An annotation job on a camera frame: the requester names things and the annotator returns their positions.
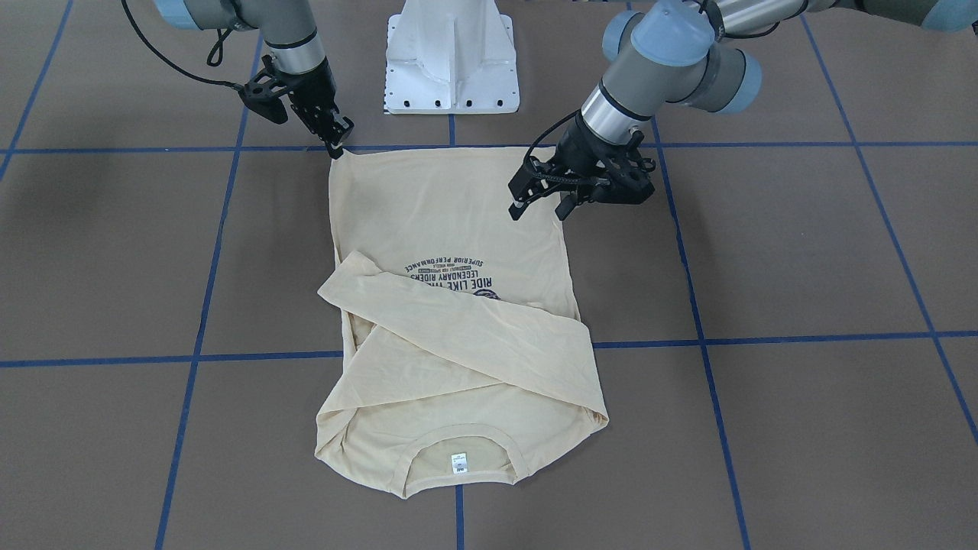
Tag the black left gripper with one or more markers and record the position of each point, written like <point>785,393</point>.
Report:
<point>583,147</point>

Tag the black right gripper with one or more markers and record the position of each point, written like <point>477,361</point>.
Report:
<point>313,90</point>

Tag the pale yellow long-sleeve shirt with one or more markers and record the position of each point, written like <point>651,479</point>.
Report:
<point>465,359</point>

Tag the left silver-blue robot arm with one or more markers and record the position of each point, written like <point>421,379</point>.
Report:
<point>678,53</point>

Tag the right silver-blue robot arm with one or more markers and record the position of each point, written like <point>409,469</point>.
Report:
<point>295,71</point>

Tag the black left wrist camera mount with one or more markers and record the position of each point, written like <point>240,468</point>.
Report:
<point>532,181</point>

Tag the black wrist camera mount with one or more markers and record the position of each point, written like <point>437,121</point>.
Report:
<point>532,181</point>
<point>263,94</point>

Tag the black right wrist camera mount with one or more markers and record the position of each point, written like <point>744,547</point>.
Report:
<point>263,94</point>

